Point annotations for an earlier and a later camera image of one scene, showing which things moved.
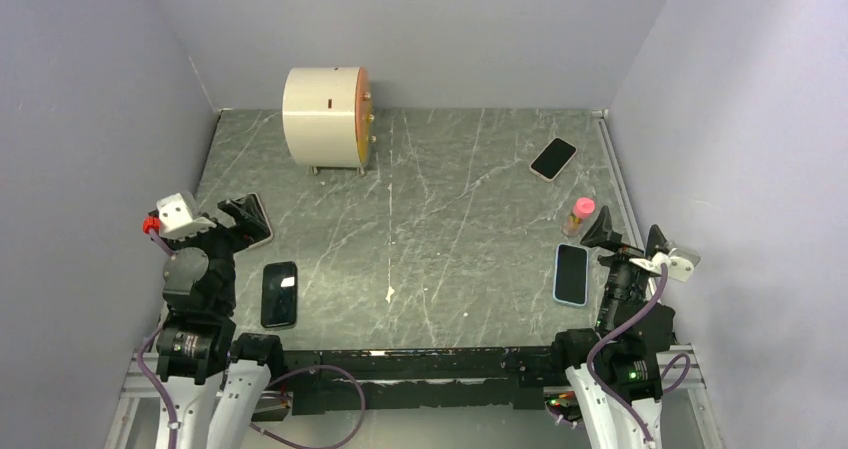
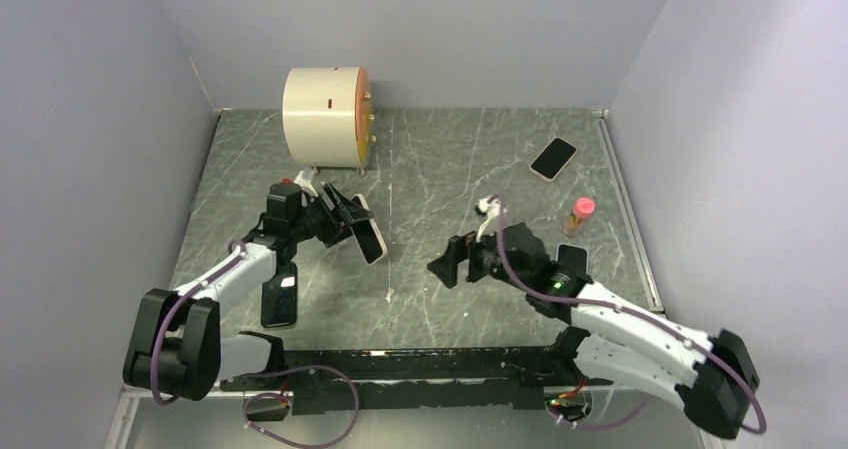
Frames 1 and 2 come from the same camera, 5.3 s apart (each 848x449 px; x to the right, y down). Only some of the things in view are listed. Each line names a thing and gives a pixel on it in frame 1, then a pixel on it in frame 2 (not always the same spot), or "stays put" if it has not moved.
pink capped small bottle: [583, 208] stays put
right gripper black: [601, 232] to [446, 265]
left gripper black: [219, 230] to [346, 211]
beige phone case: [251, 224] to [368, 237]
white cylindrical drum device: [328, 118] stays put
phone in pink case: [553, 159] stays put
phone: [279, 295] stays put
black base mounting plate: [355, 382] stays put
